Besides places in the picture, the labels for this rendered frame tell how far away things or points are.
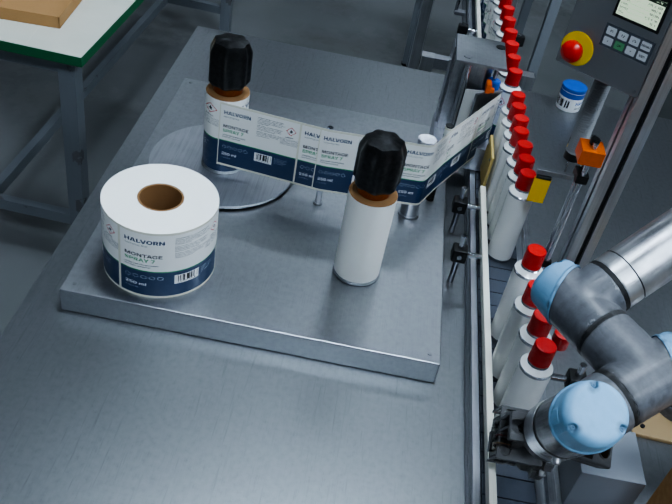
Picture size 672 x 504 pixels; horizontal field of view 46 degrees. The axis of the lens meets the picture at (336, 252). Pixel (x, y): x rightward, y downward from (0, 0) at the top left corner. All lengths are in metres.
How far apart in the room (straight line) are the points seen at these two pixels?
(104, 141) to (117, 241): 2.06
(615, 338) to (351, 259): 0.61
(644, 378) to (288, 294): 0.71
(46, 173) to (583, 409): 2.62
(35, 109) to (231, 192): 2.07
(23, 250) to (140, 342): 1.52
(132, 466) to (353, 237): 0.54
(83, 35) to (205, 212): 1.14
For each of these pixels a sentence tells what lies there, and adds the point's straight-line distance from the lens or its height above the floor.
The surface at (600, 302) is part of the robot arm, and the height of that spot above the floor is 1.26.
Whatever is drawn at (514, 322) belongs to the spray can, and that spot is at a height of 1.01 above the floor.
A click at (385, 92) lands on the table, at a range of 2.24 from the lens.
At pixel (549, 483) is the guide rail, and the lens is 1.20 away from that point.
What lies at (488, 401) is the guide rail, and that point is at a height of 0.91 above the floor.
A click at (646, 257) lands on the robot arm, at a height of 1.30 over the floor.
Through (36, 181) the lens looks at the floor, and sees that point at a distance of 3.21.
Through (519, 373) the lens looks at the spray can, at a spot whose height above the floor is 1.03.
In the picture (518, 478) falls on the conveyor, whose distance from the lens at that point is 1.29.
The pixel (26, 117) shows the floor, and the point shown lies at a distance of 3.59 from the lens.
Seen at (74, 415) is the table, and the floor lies 0.83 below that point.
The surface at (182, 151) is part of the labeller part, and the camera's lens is 1.76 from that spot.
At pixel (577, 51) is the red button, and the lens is 1.45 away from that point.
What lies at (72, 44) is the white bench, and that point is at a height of 0.80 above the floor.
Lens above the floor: 1.87
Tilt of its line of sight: 40 degrees down
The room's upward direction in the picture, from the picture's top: 11 degrees clockwise
